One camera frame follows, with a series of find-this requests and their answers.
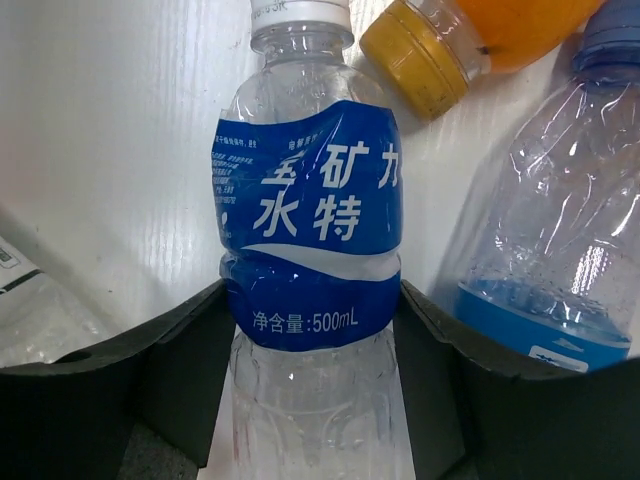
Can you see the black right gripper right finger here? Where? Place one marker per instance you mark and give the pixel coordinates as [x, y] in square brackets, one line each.
[477, 410]

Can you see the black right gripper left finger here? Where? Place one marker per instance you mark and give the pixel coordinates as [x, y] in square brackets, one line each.
[142, 405]

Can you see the white cap blue label bottle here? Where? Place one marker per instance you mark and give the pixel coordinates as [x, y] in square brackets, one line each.
[306, 175]

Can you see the red label water bottle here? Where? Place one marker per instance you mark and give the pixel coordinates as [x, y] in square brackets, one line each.
[41, 320]

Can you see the blue cap water bottle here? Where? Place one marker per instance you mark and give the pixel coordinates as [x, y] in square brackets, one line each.
[553, 268]

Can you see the orange juice bottle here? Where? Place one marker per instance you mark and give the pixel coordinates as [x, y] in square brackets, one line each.
[431, 51]

